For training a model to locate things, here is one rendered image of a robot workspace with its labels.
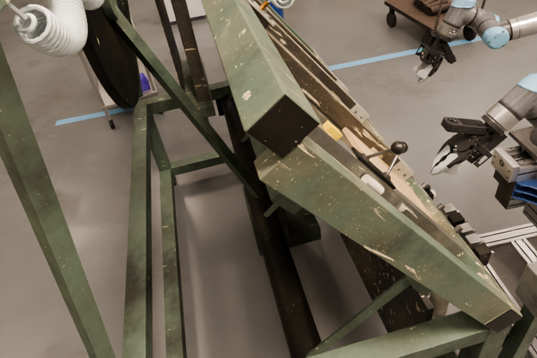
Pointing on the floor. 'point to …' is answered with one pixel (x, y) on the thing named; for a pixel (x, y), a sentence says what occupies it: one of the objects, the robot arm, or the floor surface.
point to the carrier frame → (292, 312)
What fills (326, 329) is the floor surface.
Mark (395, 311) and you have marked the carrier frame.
